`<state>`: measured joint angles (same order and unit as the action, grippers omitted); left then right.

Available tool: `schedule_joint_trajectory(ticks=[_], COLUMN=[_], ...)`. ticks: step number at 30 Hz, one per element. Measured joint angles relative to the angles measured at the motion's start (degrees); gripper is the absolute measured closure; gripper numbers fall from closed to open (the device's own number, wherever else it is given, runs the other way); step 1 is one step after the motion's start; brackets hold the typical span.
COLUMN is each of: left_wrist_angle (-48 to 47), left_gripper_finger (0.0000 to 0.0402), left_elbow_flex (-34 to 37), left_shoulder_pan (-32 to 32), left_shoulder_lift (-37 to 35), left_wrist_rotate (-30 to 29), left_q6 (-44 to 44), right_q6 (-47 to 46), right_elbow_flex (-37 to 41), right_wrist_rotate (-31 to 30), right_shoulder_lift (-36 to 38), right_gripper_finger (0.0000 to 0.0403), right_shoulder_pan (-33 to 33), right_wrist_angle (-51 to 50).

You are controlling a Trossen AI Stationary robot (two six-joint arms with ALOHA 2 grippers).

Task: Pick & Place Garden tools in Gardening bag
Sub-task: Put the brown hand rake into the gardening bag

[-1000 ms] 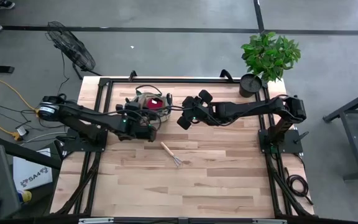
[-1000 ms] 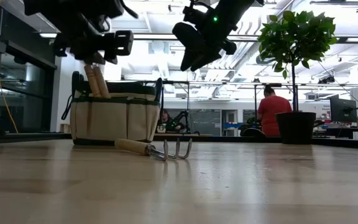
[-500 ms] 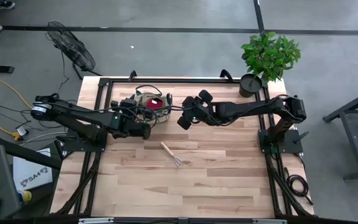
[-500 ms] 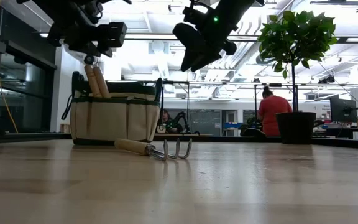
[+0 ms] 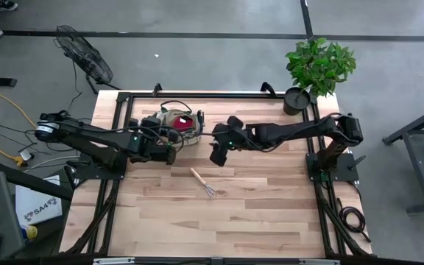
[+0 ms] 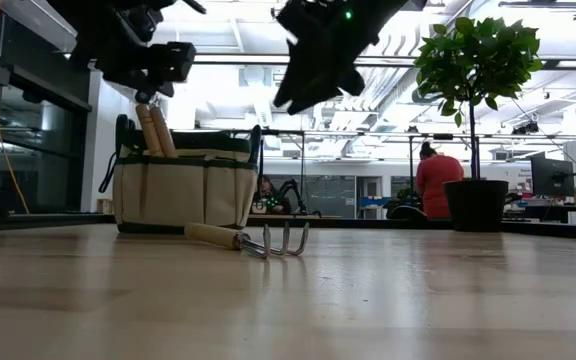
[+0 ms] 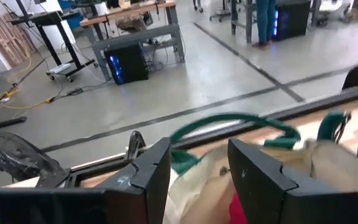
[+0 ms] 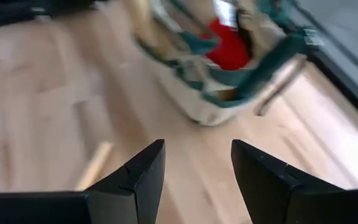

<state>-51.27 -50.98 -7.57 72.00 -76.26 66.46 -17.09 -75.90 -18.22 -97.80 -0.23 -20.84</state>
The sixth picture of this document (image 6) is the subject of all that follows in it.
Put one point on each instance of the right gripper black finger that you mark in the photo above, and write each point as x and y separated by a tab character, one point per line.
323	82
293	75

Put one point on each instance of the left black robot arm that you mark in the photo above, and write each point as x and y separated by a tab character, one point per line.
98	22

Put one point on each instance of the beige green gardening bag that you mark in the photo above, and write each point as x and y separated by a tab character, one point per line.
183	195

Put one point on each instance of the person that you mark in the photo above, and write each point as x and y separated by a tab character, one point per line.
268	195
435	180

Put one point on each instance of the blue storage bin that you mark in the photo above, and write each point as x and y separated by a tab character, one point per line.
373	202

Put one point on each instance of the brown cardboard box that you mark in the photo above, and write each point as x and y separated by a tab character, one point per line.
104	206

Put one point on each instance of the green leafy tree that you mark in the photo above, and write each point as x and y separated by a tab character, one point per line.
478	55

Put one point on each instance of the black plant pot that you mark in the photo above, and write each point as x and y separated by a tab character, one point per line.
475	205

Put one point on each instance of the black computer monitor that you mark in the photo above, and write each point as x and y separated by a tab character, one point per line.
550	177

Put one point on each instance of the black desk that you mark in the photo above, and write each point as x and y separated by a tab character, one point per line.
553	211

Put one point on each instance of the black ceiling camera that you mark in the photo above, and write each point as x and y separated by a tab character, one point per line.
145	97

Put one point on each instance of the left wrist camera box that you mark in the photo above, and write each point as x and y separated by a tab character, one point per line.
178	62

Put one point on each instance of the black aluminium table frame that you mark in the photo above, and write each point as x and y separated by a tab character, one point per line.
328	222

